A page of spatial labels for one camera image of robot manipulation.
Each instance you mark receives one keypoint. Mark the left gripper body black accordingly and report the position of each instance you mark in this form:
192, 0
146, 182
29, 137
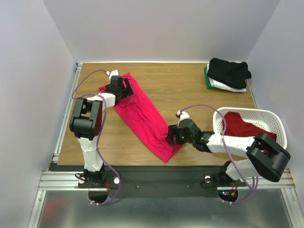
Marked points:
127, 88

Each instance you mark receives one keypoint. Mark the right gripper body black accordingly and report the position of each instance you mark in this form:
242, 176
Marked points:
173, 135

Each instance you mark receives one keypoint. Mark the pink t shirt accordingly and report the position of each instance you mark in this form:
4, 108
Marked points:
145, 121

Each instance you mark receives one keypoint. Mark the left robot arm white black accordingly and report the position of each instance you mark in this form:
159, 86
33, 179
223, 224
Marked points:
87, 122

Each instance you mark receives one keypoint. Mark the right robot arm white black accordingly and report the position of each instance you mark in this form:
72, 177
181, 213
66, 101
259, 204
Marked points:
262, 155

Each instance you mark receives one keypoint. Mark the folded green t shirt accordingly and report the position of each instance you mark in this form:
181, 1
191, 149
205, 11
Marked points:
208, 84

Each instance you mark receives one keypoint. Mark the dark red t shirt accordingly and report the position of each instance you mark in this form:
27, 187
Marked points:
236, 126

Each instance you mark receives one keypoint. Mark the folded white t shirt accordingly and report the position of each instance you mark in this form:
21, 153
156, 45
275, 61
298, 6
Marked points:
222, 86

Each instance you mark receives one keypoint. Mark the folded black t shirt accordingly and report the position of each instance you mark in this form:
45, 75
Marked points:
232, 74

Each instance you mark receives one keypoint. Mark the white plastic laundry basket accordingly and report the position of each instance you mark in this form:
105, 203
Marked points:
263, 119

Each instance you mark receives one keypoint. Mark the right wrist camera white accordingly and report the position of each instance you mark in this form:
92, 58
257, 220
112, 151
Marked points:
182, 115

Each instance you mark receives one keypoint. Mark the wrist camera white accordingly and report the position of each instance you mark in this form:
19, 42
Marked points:
182, 115
112, 73

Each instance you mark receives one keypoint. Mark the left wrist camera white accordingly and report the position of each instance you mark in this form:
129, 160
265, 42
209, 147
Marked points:
112, 73

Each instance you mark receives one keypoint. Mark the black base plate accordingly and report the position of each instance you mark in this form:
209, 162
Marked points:
167, 181

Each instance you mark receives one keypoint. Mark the left aluminium rail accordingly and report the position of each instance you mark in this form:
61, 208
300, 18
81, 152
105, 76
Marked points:
62, 131

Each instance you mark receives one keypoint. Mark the aluminium rail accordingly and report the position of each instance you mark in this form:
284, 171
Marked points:
62, 131
66, 180

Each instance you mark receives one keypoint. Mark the front aluminium rail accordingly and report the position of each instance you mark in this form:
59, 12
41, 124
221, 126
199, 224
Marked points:
66, 180

